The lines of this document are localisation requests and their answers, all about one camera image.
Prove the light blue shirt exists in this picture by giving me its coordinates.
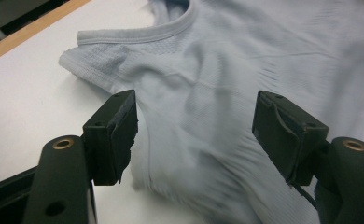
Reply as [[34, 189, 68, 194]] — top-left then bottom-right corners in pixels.
[[58, 0, 364, 224]]

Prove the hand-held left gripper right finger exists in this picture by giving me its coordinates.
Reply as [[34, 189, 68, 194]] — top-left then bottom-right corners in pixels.
[[251, 90, 364, 224]]

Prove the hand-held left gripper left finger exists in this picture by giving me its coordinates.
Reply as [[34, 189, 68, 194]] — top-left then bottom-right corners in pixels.
[[22, 89, 139, 224]]

